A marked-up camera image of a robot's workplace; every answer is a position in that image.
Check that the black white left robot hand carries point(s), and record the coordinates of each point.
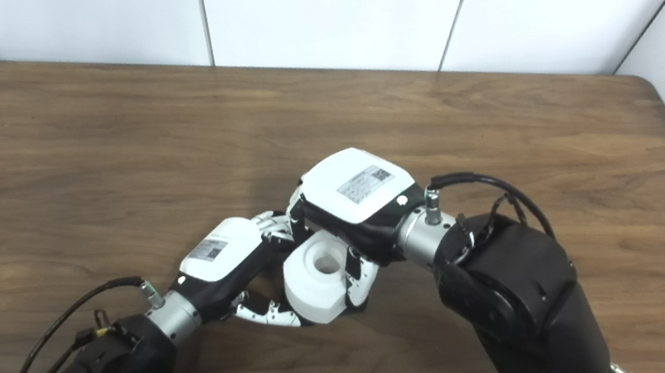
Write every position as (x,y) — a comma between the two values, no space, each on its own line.
(219,252)

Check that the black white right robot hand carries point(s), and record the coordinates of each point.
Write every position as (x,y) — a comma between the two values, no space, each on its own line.
(352,186)

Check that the round white plastic piece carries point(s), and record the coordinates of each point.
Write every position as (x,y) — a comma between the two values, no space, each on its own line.
(311,291)

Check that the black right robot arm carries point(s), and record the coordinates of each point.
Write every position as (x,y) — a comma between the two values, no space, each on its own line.
(524,304)

